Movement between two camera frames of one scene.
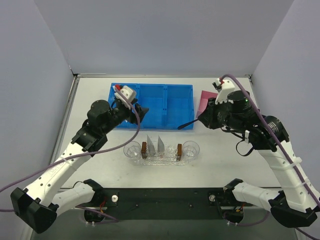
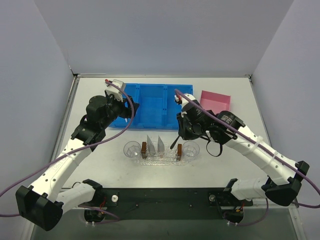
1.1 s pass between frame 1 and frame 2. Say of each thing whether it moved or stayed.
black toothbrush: moved
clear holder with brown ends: stayed
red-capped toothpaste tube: stayed
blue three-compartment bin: stayed
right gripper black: moved
